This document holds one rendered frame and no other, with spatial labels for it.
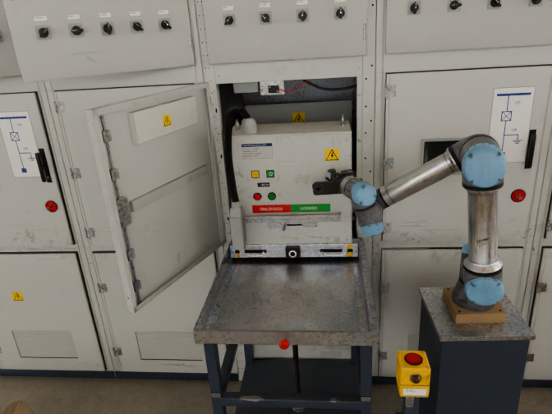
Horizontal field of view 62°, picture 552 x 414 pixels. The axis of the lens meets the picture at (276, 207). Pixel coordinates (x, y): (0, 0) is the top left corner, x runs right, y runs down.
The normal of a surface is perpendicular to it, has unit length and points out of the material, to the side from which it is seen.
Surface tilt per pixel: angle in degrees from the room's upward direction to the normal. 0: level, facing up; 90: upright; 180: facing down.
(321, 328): 0
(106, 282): 90
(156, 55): 90
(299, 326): 0
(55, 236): 90
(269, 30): 90
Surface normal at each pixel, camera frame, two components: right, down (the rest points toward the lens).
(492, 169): -0.29, 0.28
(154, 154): 0.89, 0.12
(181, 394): -0.06, -0.93
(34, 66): 0.47, 0.30
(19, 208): -0.10, 0.38
